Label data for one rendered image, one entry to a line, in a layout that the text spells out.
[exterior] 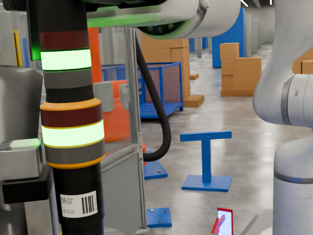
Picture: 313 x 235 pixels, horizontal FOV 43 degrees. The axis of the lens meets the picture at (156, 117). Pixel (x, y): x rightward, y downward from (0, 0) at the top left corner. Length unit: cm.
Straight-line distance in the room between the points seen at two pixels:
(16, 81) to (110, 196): 126
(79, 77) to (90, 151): 5
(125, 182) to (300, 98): 102
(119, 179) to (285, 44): 103
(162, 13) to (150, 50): 816
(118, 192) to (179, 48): 678
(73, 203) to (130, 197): 150
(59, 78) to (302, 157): 73
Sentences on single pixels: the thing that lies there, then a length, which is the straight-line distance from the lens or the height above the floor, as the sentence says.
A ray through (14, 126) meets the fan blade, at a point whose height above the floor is 139.
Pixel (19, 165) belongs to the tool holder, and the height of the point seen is 138.
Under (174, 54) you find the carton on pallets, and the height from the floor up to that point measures 110.
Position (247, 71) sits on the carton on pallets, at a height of 56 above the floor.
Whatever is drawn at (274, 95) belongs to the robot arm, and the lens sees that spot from 92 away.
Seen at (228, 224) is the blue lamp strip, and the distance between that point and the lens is 66.
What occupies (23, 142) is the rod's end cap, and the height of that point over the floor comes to 140.
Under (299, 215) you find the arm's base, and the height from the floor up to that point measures 105.
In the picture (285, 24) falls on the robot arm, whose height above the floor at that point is 148.
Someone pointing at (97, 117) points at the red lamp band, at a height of 141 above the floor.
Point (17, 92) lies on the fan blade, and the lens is 43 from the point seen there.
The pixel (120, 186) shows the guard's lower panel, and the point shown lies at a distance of 171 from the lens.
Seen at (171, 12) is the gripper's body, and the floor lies 148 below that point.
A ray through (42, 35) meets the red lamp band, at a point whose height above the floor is 147.
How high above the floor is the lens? 147
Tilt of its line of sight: 11 degrees down
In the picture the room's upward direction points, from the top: 3 degrees counter-clockwise
